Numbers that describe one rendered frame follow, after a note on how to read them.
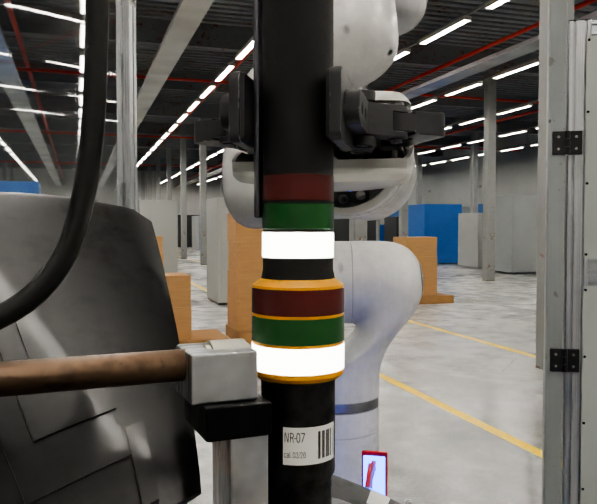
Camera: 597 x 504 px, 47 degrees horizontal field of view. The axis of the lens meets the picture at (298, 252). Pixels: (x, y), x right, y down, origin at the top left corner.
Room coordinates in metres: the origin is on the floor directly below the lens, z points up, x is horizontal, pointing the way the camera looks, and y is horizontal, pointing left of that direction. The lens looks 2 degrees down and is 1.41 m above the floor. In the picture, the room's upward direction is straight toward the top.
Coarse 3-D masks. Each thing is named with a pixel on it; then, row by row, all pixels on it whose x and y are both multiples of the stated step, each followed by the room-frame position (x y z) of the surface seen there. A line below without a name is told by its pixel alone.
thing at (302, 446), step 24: (264, 384) 0.31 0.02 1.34; (288, 384) 0.30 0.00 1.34; (312, 384) 0.31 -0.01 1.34; (288, 408) 0.31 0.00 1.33; (312, 408) 0.31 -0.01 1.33; (288, 432) 0.31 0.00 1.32; (312, 432) 0.31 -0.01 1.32; (288, 456) 0.31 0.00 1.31; (312, 456) 0.31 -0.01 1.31; (288, 480) 0.31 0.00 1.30; (312, 480) 0.31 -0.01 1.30
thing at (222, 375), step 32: (192, 352) 0.29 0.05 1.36; (224, 352) 0.29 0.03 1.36; (256, 352) 0.30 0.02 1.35; (192, 384) 0.29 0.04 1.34; (224, 384) 0.29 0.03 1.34; (256, 384) 0.30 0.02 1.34; (192, 416) 0.31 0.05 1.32; (224, 416) 0.29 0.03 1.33; (256, 416) 0.29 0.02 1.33; (224, 448) 0.30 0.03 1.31; (256, 448) 0.30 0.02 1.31; (224, 480) 0.30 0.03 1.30; (256, 480) 0.30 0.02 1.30
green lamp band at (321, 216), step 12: (264, 204) 0.32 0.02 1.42; (276, 204) 0.31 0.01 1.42; (288, 204) 0.31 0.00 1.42; (300, 204) 0.31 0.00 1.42; (312, 204) 0.31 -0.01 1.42; (324, 204) 0.31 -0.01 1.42; (264, 216) 0.32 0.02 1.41; (276, 216) 0.31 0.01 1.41; (288, 216) 0.31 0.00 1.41; (300, 216) 0.31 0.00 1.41; (312, 216) 0.31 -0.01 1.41; (324, 216) 0.31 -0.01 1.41; (264, 228) 0.32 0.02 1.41; (276, 228) 0.31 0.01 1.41; (288, 228) 0.31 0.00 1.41; (300, 228) 0.31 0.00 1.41; (312, 228) 0.31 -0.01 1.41; (324, 228) 0.31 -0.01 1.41
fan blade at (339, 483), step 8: (336, 480) 0.57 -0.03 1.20; (344, 480) 0.57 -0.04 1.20; (336, 488) 0.55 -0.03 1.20; (344, 488) 0.56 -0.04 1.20; (352, 488) 0.56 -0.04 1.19; (360, 488) 0.57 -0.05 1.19; (368, 488) 0.57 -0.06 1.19; (336, 496) 0.54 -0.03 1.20; (344, 496) 0.54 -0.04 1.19; (352, 496) 0.55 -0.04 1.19; (360, 496) 0.55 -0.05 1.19; (368, 496) 0.56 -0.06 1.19
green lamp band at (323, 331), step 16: (256, 320) 0.31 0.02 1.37; (272, 320) 0.30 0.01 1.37; (288, 320) 0.30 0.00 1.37; (304, 320) 0.30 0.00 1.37; (320, 320) 0.30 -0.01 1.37; (336, 320) 0.31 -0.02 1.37; (256, 336) 0.31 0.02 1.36; (272, 336) 0.30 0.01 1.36; (288, 336) 0.30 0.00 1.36; (304, 336) 0.30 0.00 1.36; (320, 336) 0.30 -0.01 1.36; (336, 336) 0.31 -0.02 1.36
